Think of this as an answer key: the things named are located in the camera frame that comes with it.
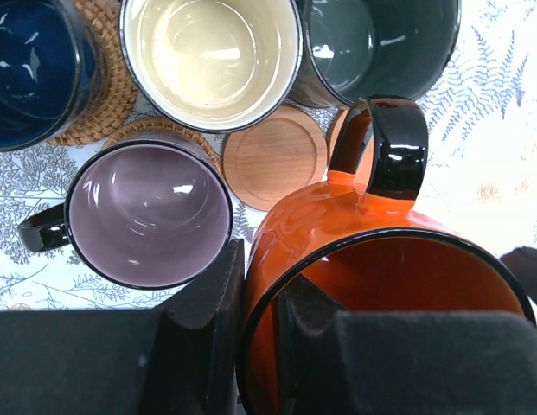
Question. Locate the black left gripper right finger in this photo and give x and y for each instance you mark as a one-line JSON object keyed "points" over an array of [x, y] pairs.
{"points": [[332, 360]]}

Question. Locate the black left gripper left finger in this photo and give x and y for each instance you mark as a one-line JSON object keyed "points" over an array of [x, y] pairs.
{"points": [[175, 358]]}

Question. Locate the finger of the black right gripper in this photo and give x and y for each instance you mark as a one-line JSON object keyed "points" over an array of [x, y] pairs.
{"points": [[522, 276]]}

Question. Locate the orange mug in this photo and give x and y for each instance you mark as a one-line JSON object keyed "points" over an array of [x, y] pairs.
{"points": [[375, 175]]}

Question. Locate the grey lilac mug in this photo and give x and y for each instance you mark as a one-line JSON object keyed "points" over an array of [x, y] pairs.
{"points": [[148, 213]]}

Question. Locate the light wooden coaster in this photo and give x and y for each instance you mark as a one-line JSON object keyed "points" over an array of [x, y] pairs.
{"points": [[272, 159], [334, 129]]}

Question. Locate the woven cork coaster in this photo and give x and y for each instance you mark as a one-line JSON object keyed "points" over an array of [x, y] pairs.
{"points": [[118, 93], [143, 125]]}

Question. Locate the dark green mug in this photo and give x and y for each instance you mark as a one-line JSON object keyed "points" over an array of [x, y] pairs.
{"points": [[357, 49]]}

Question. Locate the cream enamel mug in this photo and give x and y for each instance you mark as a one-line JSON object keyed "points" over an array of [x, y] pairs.
{"points": [[212, 66]]}

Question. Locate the dark blue mug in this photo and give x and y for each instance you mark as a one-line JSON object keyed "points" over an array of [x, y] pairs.
{"points": [[53, 70]]}

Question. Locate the floral table mat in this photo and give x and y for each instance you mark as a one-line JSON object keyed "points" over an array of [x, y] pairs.
{"points": [[482, 119]]}

